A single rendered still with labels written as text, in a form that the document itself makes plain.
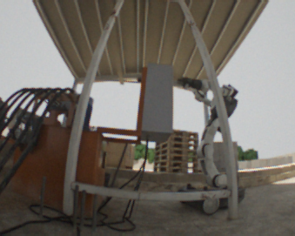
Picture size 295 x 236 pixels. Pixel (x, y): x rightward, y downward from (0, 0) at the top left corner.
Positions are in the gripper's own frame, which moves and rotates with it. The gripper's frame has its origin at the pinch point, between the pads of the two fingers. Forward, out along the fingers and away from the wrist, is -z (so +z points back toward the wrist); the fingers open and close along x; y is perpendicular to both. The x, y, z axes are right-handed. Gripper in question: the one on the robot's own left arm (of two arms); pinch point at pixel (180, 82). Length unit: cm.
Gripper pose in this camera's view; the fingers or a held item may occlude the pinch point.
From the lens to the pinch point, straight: 132.5
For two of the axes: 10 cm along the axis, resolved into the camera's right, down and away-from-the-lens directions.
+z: 10.0, 0.9, 0.2
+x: 0.5, -3.4, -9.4
